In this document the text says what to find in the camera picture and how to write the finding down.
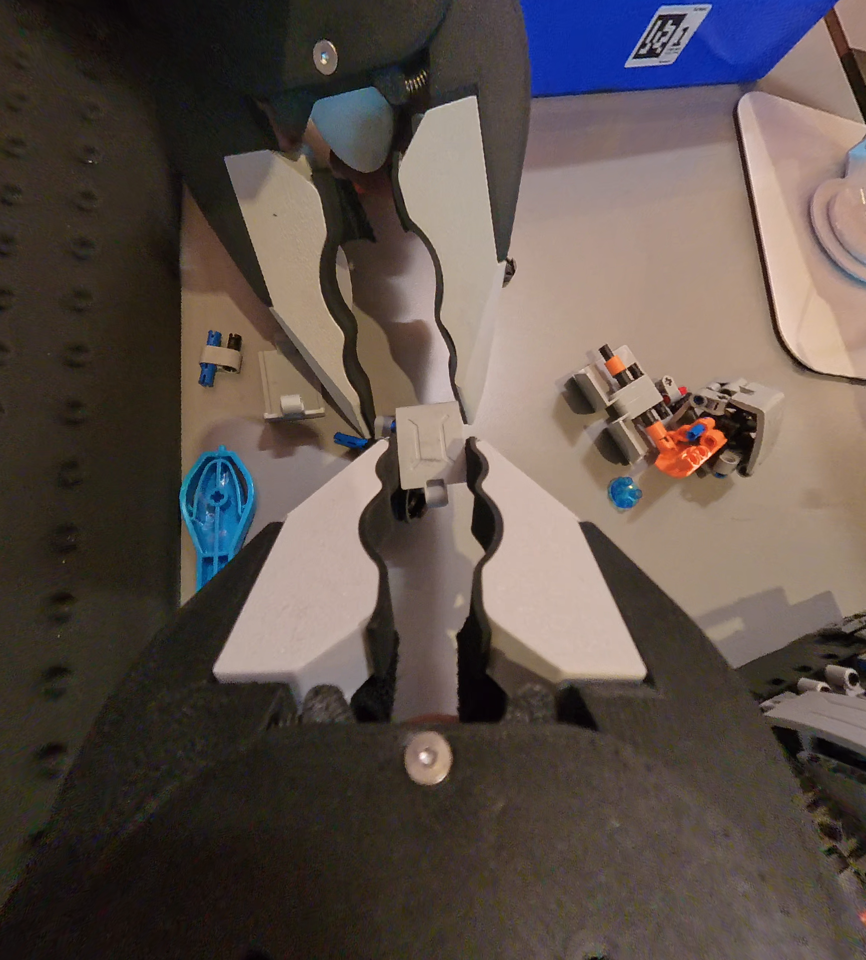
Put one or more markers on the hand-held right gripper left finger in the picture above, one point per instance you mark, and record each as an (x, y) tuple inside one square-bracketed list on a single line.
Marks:
[(305, 600)]

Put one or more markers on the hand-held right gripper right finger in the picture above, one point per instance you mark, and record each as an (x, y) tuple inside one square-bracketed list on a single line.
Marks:
[(553, 600)]

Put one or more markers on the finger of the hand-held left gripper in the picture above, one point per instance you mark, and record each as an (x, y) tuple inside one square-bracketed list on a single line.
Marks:
[(275, 225), (463, 210)]

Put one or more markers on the blue storage bin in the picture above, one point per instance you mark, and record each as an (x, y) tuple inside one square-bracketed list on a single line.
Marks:
[(583, 45)]

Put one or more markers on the blue transparent round stud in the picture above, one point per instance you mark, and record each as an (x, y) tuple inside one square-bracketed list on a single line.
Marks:
[(624, 491)]

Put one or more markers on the light blue paddle piece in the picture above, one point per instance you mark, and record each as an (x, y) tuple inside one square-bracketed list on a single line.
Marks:
[(211, 495)]

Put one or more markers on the grey sleeve with blue pins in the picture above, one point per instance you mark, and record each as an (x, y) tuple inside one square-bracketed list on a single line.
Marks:
[(220, 360)]

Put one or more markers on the white printed tag sticker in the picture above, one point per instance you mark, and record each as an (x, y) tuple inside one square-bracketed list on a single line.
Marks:
[(670, 33)]

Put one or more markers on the small grey orange brick assembly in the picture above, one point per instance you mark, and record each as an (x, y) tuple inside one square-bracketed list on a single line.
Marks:
[(628, 393)]

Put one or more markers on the black dimpled foam mat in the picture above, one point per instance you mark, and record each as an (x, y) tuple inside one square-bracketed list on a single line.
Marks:
[(58, 375)]

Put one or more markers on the large grey tracked brick vehicle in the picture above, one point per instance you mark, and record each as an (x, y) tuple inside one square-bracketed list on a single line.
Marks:
[(853, 750)]

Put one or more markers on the grey bracket brick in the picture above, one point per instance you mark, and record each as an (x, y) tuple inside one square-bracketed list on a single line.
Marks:
[(286, 387)]

